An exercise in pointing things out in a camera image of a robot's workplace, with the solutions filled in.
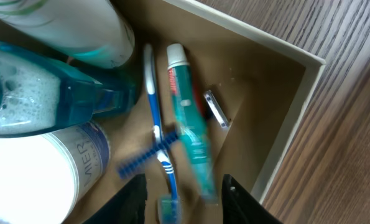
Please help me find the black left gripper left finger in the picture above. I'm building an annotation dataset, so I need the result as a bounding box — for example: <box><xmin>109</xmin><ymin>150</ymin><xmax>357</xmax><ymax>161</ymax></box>
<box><xmin>83</xmin><ymin>174</ymin><xmax>147</xmax><ymax>224</ymax></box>

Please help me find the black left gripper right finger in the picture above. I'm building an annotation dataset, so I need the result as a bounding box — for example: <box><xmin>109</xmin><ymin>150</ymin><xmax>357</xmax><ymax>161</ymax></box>
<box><xmin>221</xmin><ymin>174</ymin><xmax>281</xmax><ymax>224</ymax></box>

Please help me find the white round jar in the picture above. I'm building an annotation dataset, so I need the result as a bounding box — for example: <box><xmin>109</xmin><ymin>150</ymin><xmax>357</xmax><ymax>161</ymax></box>
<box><xmin>0</xmin><ymin>121</ymin><xmax>111</xmax><ymax>223</ymax></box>

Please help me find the red green toothpaste tube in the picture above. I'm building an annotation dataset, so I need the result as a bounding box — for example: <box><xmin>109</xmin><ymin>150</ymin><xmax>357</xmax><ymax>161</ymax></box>
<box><xmin>167</xmin><ymin>44</ymin><xmax>217</xmax><ymax>202</ymax></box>

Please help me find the blue mouthwash bottle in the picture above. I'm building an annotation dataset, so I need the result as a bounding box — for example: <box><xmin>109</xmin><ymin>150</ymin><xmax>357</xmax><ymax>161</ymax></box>
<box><xmin>0</xmin><ymin>41</ymin><xmax>141</xmax><ymax>138</ymax></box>

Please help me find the white leaf-print cream tube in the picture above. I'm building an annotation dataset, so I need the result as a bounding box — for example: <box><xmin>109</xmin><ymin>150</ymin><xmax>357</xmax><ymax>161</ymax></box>
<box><xmin>0</xmin><ymin>0</ymin><xmax>136</xmax><ymax>68</ymax></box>

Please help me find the white cardboard box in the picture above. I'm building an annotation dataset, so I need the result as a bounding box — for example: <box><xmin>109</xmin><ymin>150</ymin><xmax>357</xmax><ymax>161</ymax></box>
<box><xmin>0</xmin><ymin>0</ymin><xmax>327</xmax><ymax>224</ymax></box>

